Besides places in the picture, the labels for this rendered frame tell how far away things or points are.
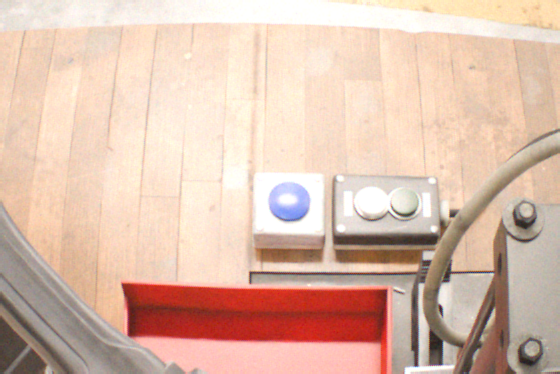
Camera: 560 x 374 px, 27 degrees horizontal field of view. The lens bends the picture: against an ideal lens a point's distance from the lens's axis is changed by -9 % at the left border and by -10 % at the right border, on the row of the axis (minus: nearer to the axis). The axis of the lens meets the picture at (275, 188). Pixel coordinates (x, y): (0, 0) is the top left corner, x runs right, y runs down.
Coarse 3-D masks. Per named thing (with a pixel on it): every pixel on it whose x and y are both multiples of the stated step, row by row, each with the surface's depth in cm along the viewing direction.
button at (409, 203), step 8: (400, 192) 122; (408, 192) 122; (392, 200) 121; (400, 200) 121; (408, 200) 121; (416, 200) 121; (392, 208) 121; (400, 208) 121; (408, 208) 121; (416, 208) 121; (400, 216) 121; (408, 216) 121
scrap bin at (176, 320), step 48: (144, 288) 115; (192, 288) 115; (240, 288) 114; (288, 288) 114; (336, 288) 114; (384, 288) 114; (144, 336) 118; (192, 336) 118; (240, 336) 118; (288, 336) 118; (336, 336) 118; (384, 336) 114
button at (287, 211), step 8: (280, 184) 122; (288, 184) 122; (296, 184) 122; (272, 192) 122; (280, 192) 122; (288, 192) 122; (296, 192) 122; (304, 192) 122; (272, 200) 121; (280, 200) 121; (288, 200) 121; (296, 200) 121; (304, 200) 121; (272, 208) 121; (280, 208) 121; (288, 208) 121; (296, 208) 121; (304, 208) 121; (280, 216) 121; (288, 216) 121; (296, 216) 121
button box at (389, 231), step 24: (528, 144) 128; (336, 192) 123; (384, 192) 122; (432, 192) 123; (336, 216) 121; (360, 216) 121; (384, 216) 121; (432, 216) 122; (336, 240) 121; (360, 240) 121; (384, 240) 121; (408, 240) 121; (432, 240) 121
